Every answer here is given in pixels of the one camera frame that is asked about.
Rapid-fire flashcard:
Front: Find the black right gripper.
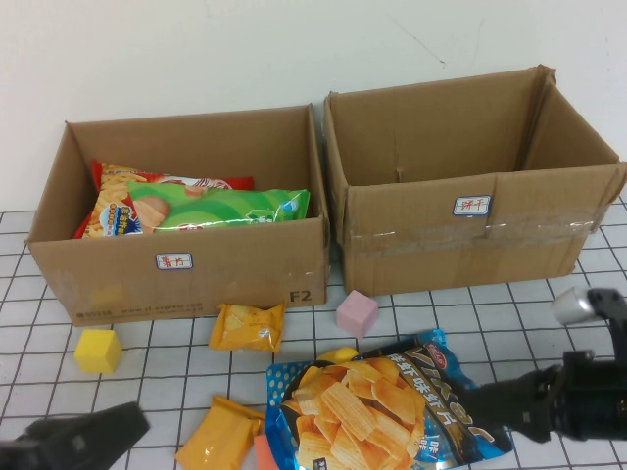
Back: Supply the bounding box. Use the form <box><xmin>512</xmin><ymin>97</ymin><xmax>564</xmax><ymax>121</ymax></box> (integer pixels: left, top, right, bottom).
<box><xmin>470</xmin><ymin>350</ymin><xmax>627</xmax><ymax>445</ymax></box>

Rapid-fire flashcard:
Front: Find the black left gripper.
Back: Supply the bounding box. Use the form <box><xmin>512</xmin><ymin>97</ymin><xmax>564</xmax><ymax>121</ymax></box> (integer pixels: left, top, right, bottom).
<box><xmin>0</xmin><ymin>400</ymin><xmax>151</xmax><ymax>470</ymax></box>

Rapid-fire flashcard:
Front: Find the plain orange-yellow snack packet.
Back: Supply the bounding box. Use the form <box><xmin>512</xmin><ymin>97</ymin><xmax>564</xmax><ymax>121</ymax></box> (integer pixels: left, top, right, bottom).
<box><xmin>174</xmin><ymin>395</ymin><xmax>268</xmax><ymax>470</ymax></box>

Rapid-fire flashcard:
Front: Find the blue shrimp chips bag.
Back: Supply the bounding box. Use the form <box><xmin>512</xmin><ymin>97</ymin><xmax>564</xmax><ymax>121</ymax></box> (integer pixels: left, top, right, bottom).
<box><xmin>265</xmin><ymin>328</ymin><xmax>515</xmax><ymax>470</ymax></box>

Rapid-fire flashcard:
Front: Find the yellow printed snack packet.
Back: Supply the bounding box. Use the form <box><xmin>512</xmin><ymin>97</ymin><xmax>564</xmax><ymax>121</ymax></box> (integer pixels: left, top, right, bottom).
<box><xmin>209</xmin><ymin>302</ymin><xmax>287</xmax><ymax>354</ymax></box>

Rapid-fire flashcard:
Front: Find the red fries snack bag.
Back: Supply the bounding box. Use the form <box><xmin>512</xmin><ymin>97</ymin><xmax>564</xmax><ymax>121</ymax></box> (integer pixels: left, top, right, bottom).
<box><xmin>72</xmin><ymin>157</ymin><xmax>256</xmax><ymax>240</ymax></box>

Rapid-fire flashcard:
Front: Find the yellow foam cube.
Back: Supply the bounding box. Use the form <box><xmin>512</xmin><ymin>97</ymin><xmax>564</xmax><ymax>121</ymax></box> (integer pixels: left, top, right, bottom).
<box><xmin>73</xmin><ymin>328</ymin><xmax>123</xmax><ymax>375</ymax></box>

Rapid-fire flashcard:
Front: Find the orange foam cube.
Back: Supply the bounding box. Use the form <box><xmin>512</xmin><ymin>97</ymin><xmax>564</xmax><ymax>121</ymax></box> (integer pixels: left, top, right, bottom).
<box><xmin>253</xmin><ymin>433</ymin><xmax>276</xmax><ymax>470</ymax></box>

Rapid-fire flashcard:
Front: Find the cardboard box with F2 print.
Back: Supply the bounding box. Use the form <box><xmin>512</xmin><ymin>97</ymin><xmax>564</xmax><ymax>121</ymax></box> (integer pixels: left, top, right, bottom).
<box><xmin>24</xmin><ymin>104</ymin><xmax>332</xmax><ymax>328</ymax></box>

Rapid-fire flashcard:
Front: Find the yellow rubber duck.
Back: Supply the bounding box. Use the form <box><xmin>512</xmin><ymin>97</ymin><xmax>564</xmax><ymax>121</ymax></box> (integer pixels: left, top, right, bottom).
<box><xmin>320</xmin><ymin>346</ymin><xmax>360</xmax><ymax>367</ymax></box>

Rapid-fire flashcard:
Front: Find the light pink foam cube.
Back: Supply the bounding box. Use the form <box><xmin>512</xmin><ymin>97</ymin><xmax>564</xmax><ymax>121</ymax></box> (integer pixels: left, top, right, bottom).
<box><xmin>335</xmin><ymin>289</ymin><xmax>380</xmax><ymax>340</ymax></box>

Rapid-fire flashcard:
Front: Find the taped cardboard box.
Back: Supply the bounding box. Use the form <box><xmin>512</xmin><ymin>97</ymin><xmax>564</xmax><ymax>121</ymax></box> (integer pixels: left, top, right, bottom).
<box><xmin>322</xmin><ymin>63</ymin><xmax>627</xmax><ymax>298</ymax></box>

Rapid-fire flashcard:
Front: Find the green potato chips bag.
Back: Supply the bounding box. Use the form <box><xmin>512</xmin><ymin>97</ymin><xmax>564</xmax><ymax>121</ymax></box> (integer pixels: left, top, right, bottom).
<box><xmin>125</xmin><ymin>179</ymin><xmax>313</xmax><ymax>234</ymax></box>

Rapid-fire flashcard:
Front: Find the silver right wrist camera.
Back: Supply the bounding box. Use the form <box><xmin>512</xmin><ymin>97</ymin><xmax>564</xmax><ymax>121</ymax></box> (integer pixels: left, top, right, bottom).
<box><xmin>550</xmin><ymin>286</ymin><xmax>627</xmax><ymax>353</ymax></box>

